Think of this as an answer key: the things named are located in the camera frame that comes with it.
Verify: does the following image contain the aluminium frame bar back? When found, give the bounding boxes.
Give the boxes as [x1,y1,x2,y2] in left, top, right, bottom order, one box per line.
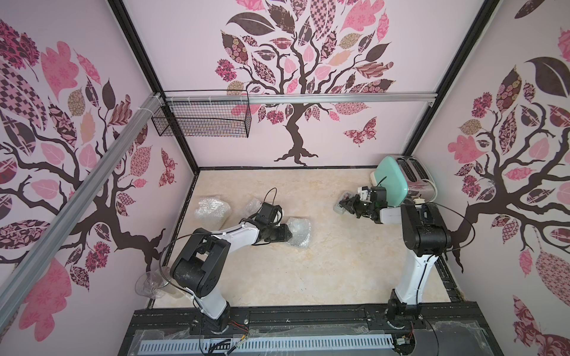
[249,92,438,105]

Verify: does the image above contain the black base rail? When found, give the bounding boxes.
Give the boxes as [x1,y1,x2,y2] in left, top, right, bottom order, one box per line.
[119,302,501,355]

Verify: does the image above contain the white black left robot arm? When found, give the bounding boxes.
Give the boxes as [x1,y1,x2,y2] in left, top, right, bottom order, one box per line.
[170,203,292,322]

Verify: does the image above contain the black wire wall basket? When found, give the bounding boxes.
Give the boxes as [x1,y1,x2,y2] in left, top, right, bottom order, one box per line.
[152,89,252,138]

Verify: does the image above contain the clear plastic cup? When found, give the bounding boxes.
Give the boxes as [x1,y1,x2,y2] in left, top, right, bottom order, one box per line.
[134,267,180,299]

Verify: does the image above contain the grey tape dispenser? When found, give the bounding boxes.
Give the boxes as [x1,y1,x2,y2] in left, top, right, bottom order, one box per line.
[332,190,353,215]

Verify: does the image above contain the white slotted cable duct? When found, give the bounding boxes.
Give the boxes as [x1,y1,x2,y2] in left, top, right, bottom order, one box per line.
[135,335,394,355]

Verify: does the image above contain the aluminium frame bar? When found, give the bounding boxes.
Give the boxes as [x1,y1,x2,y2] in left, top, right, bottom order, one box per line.
[1,93,163,329]
[249,92,438,105]

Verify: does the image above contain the white toaster power cable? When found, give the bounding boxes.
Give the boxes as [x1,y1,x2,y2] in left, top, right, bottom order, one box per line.
[411,177,439,210]

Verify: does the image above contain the mint green toaster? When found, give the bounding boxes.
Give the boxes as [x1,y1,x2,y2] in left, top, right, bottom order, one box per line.
[370,156,438,208]

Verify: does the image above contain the aluminium frame bar left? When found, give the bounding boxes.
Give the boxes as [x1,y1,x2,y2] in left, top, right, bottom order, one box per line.
[1,93,163,329]

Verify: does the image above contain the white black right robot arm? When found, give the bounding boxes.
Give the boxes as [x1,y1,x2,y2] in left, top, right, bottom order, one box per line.
[337,186,451,314]

